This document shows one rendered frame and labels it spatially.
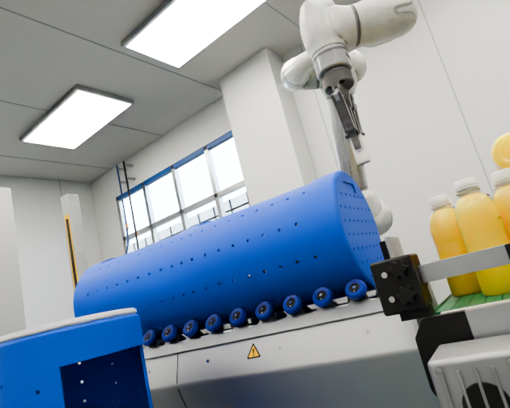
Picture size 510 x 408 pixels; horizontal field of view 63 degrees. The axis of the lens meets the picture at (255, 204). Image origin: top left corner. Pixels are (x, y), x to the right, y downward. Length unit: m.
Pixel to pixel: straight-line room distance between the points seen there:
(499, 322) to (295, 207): 0.44
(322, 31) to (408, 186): 2.85
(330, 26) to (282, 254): 0.56
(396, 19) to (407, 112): 2.81
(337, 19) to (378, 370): 0.79
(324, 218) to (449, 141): 2.97
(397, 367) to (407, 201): 3.02
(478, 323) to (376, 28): 0.72
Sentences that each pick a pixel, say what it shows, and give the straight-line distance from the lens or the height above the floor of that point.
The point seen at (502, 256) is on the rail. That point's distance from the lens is 0.75.
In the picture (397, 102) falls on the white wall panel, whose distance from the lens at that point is 3.99.
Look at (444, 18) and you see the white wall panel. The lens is 4.11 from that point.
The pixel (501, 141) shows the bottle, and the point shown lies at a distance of 0.93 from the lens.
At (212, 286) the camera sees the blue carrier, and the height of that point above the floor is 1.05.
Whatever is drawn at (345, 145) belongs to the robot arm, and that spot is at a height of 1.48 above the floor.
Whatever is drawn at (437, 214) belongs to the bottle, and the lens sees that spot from 0.95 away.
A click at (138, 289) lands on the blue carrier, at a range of 1.18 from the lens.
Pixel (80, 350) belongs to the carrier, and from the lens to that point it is 0.85.
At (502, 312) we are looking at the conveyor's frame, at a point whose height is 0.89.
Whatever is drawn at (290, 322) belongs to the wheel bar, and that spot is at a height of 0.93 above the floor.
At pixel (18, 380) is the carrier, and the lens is 0.89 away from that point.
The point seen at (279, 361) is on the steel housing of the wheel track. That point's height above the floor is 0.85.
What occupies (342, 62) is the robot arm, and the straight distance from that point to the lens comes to 1.07.
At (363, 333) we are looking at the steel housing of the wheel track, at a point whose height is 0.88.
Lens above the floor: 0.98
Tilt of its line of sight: 13 degrees up
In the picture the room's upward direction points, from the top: 14 degrees counter-clockwise
